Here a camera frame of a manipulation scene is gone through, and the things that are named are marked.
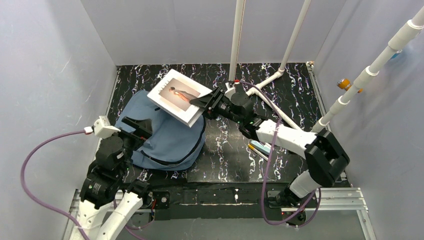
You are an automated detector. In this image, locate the blue student backpack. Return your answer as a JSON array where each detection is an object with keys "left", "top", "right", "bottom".
[{"left": 114, "top": 90, "right": 206, "bottom": 171}]

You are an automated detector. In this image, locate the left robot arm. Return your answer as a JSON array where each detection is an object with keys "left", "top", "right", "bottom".
[{"left": 69, "top": 115, "right": 153, "bottom": 240}]

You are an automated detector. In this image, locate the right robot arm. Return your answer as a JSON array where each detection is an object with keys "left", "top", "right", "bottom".
[{"left": 190, "top": 87, "right": 350, "bottom": 207}]

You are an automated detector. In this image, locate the blue white eraser case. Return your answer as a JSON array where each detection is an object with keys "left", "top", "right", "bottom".
[{"left": 249, "top": 140, "right": 271, "bottom": 155}]

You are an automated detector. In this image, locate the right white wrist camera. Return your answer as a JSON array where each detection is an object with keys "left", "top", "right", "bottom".
[{"left": 224, "top": 80, "right": 244, "bottom": 101}]

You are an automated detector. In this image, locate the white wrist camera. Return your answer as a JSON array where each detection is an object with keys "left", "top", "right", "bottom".
[
  {"left": 83, "top": 115, "right": 121, "bottom": 139},
  {"left": 224, "top": 80, "right": 244, "bottom": 101}
]

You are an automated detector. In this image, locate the white pvc pipe frame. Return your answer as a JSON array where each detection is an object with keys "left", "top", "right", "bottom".
[{"left": 228, "top": 0, "right": 424, "bottom": 133}]

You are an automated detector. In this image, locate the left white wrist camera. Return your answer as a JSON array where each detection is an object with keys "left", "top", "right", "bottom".
[{"left": 83, "top": 115, "right": 121, "bottom": 139}]

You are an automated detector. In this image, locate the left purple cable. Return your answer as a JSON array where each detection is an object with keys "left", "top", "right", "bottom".
[{"left": 19, "top": 129, "right": 150, "bottom": 240}]

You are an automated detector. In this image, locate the purple cable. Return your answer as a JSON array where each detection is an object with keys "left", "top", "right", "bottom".
[
  {"left": 19, "top": 129, "right": 150, "bottom": 240},
  {"left": 233, "top": 79, "right": 322, "bottom": 227}
]

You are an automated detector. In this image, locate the orange knob on wall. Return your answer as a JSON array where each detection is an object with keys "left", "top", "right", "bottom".
[{"left": 337, "top": 78, "right": 352, "bottom": 92}]

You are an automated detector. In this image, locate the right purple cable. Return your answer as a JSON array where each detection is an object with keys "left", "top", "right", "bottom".
[{"left": 233, "top": 79, "right": 322, "bottom": 227}]

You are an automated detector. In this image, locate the aluminium rail base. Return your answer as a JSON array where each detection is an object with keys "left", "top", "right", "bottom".
[{"left": 62, "top": 180, "right": 377, "bottom": 240}]

